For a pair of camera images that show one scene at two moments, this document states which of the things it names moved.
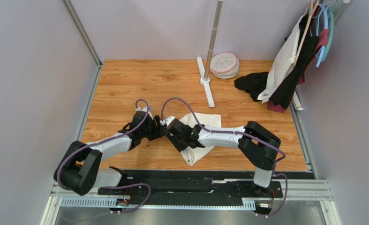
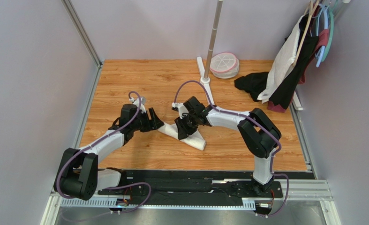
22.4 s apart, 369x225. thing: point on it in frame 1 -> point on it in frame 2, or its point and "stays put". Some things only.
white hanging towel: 284,61 stays put
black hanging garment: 283,96 stays put
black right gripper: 172,131 -> 186,124
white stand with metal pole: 204,76 stays put
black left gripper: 159,131 -> 155,122
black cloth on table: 255,83 stays put
